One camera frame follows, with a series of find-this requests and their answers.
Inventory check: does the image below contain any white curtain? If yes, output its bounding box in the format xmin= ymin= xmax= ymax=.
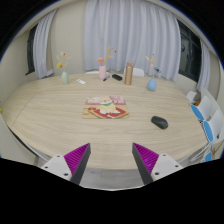
xmin=84 ymin=0 xmax=181 ymax=81
xmin=196 ymin=40 xmax=210 ymax=91
xmin=33 ymin=10 xmax=57 ymax=79

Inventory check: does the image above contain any blue white chair middle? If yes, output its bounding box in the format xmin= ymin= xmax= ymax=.
xmin=202 ymin=110 xmax=224 ymax=143

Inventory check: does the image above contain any left dark window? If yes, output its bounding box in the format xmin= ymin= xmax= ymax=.
xmin=25 ymin=25 xmax=37 ymax=75

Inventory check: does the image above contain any blue white chair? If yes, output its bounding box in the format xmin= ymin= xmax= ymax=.
xmin=191 ymin=96 xmax=212 ymax=121
xmin=204 ymin=140 xmax=224 ymax=162
xmin=202 ymin=110 xmax=224 ymax=143

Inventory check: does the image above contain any white centre curtain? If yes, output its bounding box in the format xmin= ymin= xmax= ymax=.
xmin=84 ymin=0 xmax=181 ymax=81

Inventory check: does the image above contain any white left curtain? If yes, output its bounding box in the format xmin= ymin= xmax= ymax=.
xmin=33 ymin=10 xmax=57 ymax=79

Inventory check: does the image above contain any white right curtain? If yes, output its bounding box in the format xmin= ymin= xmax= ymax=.
xmin=196 ymin=40 xmax=210 ymax=91

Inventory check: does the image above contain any green vase with dried flowers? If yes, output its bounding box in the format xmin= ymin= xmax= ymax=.
xmin=56 ymin=52 xmax=70 ymax=84

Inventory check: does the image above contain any black glasses case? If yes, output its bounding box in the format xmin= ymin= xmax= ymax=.
xmin=112 ymin=74 xmax=123 ymax=81

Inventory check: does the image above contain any white chair behind table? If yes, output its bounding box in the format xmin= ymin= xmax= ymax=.
xmin=124 ymin=68 xmax=144 ymax=77

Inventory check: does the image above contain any white remote control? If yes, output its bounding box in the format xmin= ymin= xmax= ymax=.
xmin=77 ymin=79 xmax=86 ymax=85

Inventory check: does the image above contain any black computer mouse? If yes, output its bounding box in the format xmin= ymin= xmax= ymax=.
xmin=151 ymin=116 xmax=168 ymax=129

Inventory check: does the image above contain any blue white chair lower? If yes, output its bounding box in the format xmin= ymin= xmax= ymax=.
xmin=204 ymin=140 xmax=224 ymax=162

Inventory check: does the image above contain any pink vase with flowers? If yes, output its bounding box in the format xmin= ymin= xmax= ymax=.
xmin=97 ymin=47 xmax=113 ymax=80

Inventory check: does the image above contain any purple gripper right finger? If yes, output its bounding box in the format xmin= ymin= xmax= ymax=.
xmin=132 ymin=143 xmax=182 ymax=185

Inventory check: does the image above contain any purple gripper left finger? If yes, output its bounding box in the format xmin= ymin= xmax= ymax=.
xmin=42 ymin=143 xmax=91 ymax=185

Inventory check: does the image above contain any dark window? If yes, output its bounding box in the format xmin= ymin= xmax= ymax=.
xmin=25 ymin=25 xmax=37 ymax=75
xmin=178 ymin=22 xmax=202 ymax=82

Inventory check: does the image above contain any right dark window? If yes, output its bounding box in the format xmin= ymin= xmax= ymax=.
xmin=178 ymin=22 xmax=202 ymax=82

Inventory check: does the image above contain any blue white chair upper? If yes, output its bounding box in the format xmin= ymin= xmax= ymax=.
xmin=191 ymin=96 xmax=212 ymax=121

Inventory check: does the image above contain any blue vase with dried flowers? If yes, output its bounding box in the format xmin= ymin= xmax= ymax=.
xmin=146 ymin=55 xmax=156 ymax=91

